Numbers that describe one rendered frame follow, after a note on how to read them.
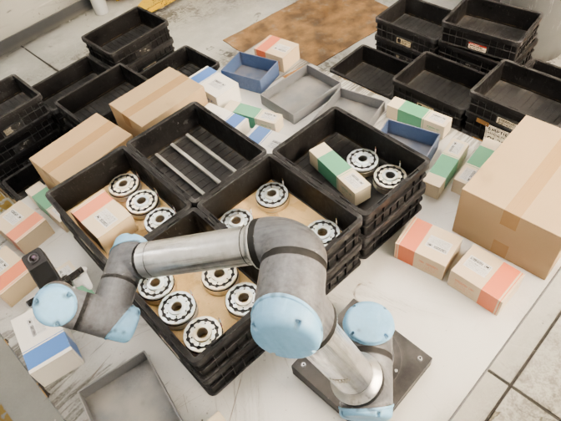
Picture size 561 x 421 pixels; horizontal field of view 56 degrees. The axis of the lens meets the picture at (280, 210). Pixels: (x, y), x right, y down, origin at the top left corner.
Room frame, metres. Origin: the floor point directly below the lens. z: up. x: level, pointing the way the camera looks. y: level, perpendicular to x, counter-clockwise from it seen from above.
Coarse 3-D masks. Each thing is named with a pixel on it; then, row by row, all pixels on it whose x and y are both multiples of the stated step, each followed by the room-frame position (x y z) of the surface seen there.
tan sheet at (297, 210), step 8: (248, 200) 1.11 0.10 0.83; (296, 200) 1.08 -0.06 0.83; (232, 208) 1.09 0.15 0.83; (240, 208) 1.08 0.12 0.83; (248, 208) 1.08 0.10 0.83; (256, 208) 1.07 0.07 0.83; (288, 208) 1.05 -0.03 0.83; (296, 208) 1.05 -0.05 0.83; (304, 208) 1.04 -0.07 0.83; (256, 216) 1.04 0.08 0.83; (264, 216) 1.03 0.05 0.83; (280, 216) 1.02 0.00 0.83; (288, 216) 1.02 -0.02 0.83; (296, 216) 1.01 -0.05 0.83; (304, 216) 1.01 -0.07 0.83; (312, 216) 1.00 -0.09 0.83; (320, 216) 1.00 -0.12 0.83; (304, 224) 0.98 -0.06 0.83
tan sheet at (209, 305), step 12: (180, 276) 0.86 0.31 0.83; (192, 276) 0.85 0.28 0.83; (240, 276) 0.83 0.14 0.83; (180, 288) 0.82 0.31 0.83; (192, 288) 0.81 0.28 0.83; (204, 288) 0.81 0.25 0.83; (204, 300) 0.77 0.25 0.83; (216, 300) 0.76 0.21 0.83; (156, 312) 0.76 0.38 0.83; (204, 312) 0.73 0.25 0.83; (216, 312) 0.73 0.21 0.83; (228, 324) 0.69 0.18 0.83; (180, 336) 0.67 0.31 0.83; (204, 336) 0.66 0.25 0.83
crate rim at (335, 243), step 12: (264, 156) 1.19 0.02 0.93; (276, 156) 1.18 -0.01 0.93; (252, 168) 1.15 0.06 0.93; (288, 168) 1.12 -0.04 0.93; (216, 192) 1.07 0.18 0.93; (324, 192) 1.00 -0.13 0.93; (204, 204) 1.04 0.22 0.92; (336, 204) 0.96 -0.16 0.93; (360, 216) 0.90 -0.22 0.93; (348, 228) 0.86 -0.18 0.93; (336, 240) 0.83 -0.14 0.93
